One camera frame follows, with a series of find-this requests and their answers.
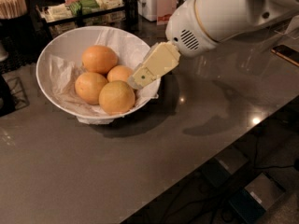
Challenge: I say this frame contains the white gripper with vent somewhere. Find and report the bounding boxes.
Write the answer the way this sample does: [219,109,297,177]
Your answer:
[127,0,218,90]

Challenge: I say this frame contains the orange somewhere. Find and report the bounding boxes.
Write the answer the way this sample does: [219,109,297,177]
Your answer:
[75,72,108,105]
[81,45,118,75]
[99,80,135,115]
[107,65,133,82]

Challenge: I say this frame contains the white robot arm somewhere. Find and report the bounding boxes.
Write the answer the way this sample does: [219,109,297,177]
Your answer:
[128,0,299,90]

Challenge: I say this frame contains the orange at bowl front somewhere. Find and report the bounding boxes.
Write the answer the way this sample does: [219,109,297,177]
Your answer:
[99,80,135,115]

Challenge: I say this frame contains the white bowl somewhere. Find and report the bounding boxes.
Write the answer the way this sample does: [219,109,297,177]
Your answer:
[36,25,163,125]

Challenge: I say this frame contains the white card with red logo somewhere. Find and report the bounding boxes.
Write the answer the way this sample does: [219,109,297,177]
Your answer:
[157,0,177,25]

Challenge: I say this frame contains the black tray of tea bags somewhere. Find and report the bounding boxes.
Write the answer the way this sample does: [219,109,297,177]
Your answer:
[36,0,125,24]

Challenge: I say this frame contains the white paper liner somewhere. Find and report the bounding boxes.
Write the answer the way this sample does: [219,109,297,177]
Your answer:
[49,26,160,125]

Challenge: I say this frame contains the black smartphone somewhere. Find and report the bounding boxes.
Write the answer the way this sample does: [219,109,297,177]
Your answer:
[271,45,299,67]

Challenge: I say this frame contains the upper floor box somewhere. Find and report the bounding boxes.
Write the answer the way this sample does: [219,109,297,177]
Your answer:
[201,147,249,188]

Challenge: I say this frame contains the floor box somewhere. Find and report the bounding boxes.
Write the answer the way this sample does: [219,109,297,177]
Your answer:
[201,147,249,188]
[228,173,285,224]

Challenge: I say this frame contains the wooden stirrer sticks holder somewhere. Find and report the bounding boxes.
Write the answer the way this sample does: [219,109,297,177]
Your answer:
[0,0,27,20]

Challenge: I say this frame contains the lower floor box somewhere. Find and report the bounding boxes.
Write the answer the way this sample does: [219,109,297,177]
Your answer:
[228,173,285,224]

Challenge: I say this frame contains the black floor cables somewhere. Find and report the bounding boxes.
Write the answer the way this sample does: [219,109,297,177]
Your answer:
[158,131,299,224]

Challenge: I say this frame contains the black wire rack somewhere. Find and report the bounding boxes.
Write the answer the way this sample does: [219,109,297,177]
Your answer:
[0,75,30,117]

